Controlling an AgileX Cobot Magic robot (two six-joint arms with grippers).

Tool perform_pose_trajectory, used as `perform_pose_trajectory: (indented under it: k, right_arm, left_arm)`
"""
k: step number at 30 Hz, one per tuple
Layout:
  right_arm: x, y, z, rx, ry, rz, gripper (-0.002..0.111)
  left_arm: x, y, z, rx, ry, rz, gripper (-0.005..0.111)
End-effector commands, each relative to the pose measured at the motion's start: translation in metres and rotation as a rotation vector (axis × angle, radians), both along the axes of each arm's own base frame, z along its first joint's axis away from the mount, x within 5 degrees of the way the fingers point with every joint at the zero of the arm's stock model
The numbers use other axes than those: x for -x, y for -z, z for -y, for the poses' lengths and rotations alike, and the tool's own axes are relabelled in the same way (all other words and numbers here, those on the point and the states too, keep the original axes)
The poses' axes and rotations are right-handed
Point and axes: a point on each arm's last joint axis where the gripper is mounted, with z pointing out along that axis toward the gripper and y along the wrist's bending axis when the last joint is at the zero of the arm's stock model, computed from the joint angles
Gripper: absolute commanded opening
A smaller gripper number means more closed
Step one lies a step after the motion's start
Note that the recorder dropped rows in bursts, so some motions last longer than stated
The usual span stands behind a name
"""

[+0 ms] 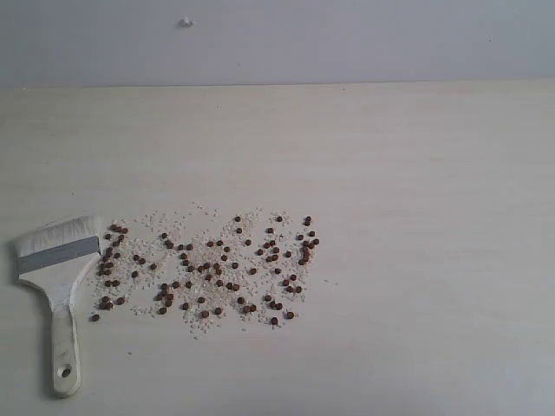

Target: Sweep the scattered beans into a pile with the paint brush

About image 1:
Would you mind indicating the white paint brush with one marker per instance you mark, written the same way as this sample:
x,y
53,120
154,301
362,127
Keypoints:
x,y
54,259

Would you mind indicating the beans and rice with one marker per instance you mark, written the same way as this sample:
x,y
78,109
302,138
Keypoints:
x,y
204,267

